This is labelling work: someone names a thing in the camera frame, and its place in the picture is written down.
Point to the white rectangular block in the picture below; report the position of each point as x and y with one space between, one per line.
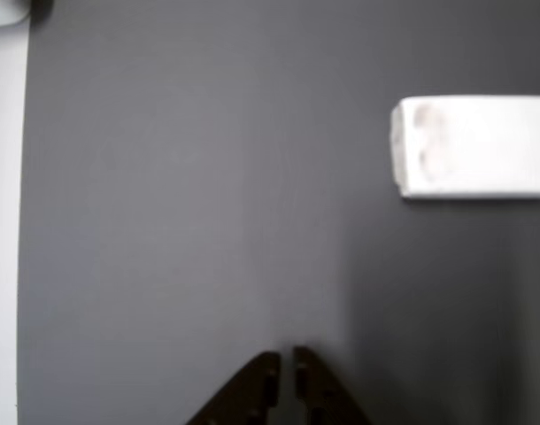
473 148

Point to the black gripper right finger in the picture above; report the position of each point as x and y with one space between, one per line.
318 394

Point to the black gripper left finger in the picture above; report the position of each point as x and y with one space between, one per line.
248 394

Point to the grey desk mat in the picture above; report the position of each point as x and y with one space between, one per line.
208 199

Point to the white flat device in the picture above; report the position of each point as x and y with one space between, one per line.
4 11

